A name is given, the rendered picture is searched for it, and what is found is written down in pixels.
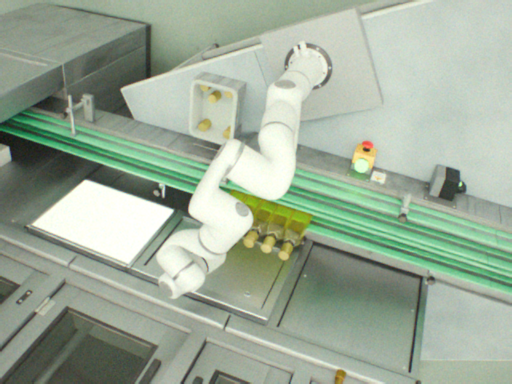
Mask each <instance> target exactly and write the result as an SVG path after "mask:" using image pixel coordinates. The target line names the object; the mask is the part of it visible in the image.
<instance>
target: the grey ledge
mask: <svg viewBox="0 0 512 384"><path fill-rule="evenodd" d="M306 238H307V239H309V240H312V241H315V242H320V243H322V244H325V245H328V246H332V247H335V248H338V249H341V250H345V251H348V252H351V253H353V254H357V255H360V256H363V257H365V258H369V259H372V260H375V261H378V262H382V263H385V264H387V265H390V266H394V267H397V268H399V269H402V270H406V271H409V272H411V273H414V274H418V275H421V276H424V277H427V278H428V276H427V271H428V269H427V268H424V267H423V268H421V267H419V266H415V265H412V264H409V263H406V262H402V261H399V260H397V259H394V258H391V257H388V256H385V255H382V254H377V253H375V252H372V251H369V250H365V249H363V248H360V247H357V246H353V245H351V244H347V243H344V242H340V241H337V240H334V239H332V238H328V237H325V236H322V235H319V234H314V233H311V232H309V233H308V235H307V237H306ZM434 279H435V283H436V284H439V285H441V286H445V287H448V288H451V289H453V290H457V291H460V292H464V293H467V294H471V295H473V296H476V297H478V298H482V299H485V300H487V301H492V302H496V303H498V304H500V305H503V306H507V307H509V308H512V296H510V295H508V294H504V293H502V292H499V291H496V290H491V289H487V288H485V287H482V286H479V285H476V284H473V283H471V282H468V281H465V280H464V281H462V280H459V279H456V278H453V277H451V276H448V275H445V274H441V273H439V272H436V274H435V276H434Z"/></svg>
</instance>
